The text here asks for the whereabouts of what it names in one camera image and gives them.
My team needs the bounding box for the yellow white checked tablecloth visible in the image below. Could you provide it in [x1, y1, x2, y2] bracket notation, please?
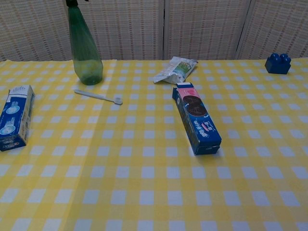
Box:
[0, 59, 308, 231]

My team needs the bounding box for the blue white toothpaste box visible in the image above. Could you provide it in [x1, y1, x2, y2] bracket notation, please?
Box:
[0, 84, 36, 152]

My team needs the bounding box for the green spray bottle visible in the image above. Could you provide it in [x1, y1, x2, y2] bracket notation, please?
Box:
[65, 0, 104, 86]

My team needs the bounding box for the white snack packet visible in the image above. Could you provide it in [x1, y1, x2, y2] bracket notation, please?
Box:
[154, 56, 199, 85]

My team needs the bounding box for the blue cardboard snack box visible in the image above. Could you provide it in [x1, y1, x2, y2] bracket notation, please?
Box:
[172, 82, 222, 156]

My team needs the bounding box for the white plastic spoon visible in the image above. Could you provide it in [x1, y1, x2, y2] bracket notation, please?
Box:
[74, 89, 123, 105]

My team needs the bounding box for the woven folding screen panel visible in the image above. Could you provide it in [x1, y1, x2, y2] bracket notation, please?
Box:
[235, 0, 308, 60]
[66, 0, 167, 61]
[0, 0, 73, 62]
[165, 0, 252, 61]

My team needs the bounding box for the blue building block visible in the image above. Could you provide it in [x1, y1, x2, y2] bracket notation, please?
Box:
[264, 52, 292, 75]

